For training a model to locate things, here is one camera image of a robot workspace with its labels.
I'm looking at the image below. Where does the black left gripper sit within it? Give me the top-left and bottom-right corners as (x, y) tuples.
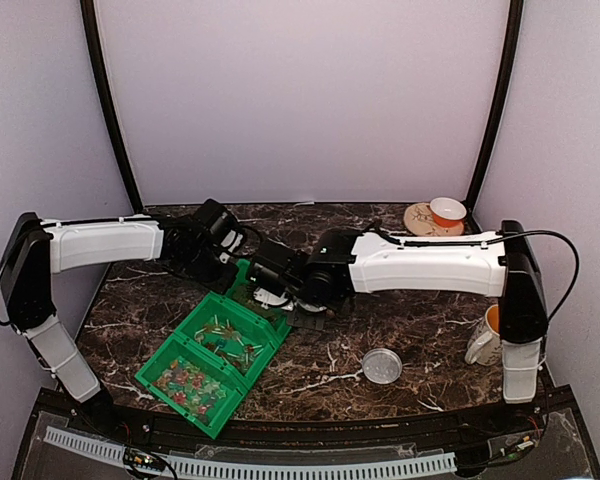
(177, 245), (239, 296)

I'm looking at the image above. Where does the green bin with popsicle candies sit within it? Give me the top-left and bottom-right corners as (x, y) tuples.
(227, 257), (294, 349)

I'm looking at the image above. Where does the green bin with lollipops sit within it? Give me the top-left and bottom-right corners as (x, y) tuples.
(176, 293), (280, 388)

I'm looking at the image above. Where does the green bin with star candies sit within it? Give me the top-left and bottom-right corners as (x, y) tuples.
(135, 335), (246, 439)

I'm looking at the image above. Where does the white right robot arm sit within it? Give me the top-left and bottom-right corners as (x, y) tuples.
(246, 221), (549, 434)

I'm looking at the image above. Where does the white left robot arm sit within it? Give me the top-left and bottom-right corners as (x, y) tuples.
(0, 199), (253, 436)

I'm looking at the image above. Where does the clear round plastic lid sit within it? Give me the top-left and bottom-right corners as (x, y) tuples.
(362, 348), (403, 385)

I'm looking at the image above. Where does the orange and white bowl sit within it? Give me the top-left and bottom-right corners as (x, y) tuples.
(429, 197), (467, 229)

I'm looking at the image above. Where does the white mug orange inside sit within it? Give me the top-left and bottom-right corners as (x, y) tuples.
(464, 304), (502, 367)

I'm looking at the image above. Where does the grey slotted cable duct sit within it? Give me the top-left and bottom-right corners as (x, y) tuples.
(43, 426), (457, 479)

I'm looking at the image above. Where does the left black frame post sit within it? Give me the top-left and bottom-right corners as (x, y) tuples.
(80, 0), (144, 213)

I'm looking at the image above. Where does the black frame post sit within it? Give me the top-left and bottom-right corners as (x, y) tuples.
(80, 0), (144, 213)
(464, 0), (525, 213)

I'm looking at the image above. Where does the right black frame post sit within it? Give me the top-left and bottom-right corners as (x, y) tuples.
(464, 0), (525, 213)

